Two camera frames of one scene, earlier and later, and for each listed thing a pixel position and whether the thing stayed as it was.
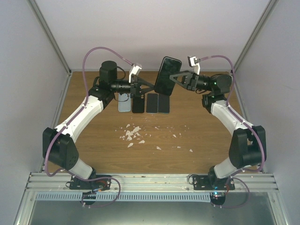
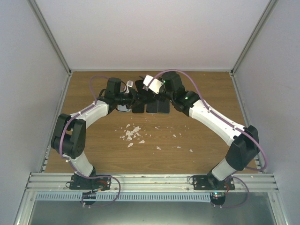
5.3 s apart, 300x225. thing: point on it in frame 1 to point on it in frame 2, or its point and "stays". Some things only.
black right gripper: (191, 85) to (158, 98)
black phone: (152, 104) stays
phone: (164, 85) to (142, 94)
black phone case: (138, 104) stays
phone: (163, 103) stays
